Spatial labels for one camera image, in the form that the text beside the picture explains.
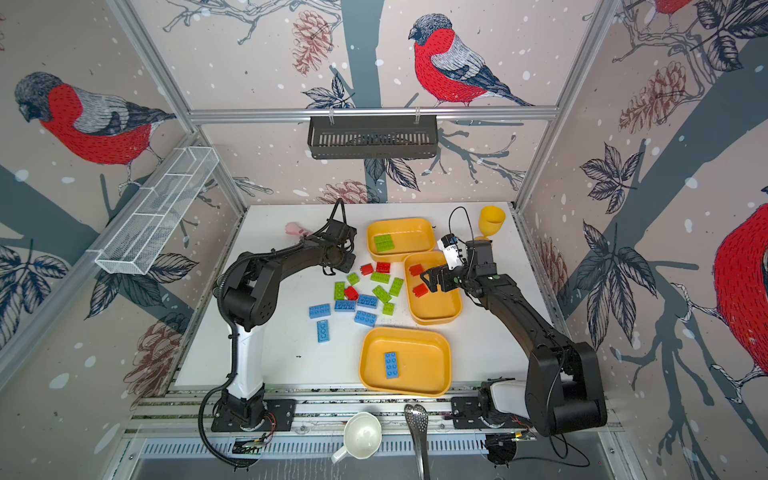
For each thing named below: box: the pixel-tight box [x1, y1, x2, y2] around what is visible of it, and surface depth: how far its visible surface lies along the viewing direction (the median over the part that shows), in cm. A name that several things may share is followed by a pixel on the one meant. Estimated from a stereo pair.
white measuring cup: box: [331, 412, 382, 464], surface depth 71 cm
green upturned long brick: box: [334, 282, 345, 301], surface depth 98 cm
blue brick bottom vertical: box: [316, 320, 330, 343], surface depth 89 cm
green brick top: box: [370, 271, 391, 284], surface depth 103 cm
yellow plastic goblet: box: [475, 205, 506, 241], surface depth 100 cm
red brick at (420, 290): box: [412, 283, 429, 298], surface depth 97 cm
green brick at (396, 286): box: [389, 277, 405, 297], surface depth 100 cm
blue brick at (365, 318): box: [354, 310, 377, 328], surface depth 92 cm
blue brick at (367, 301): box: [357, 294, 378, 309], surface depth 95 cm
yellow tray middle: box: [404, 251, 462, 325], surface depth 97 cm
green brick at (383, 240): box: [374, 234, 394, 247], surface depth 113 cm
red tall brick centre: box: [344, 286, 359, 301], surface depth 96 cm
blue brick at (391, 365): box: [384, 352, 399, 379], surface depth 82 cm
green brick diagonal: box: [372, 285, 392, 303], surface depth 97 cm
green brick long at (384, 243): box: [374, 236, 396, 253], surface depth 111 cm
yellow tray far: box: [367, 218, 436, 262], surface depth 113 cm
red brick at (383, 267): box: [376, 262, 391, 273], surface depth 103 cm
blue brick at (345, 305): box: [334, 300, 357, 312], surface depth 94 cm
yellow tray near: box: [359, 327, 452, 397], surface depth 83 cm
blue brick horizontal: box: [309, 303, 331, 319], surface depth 93 cm
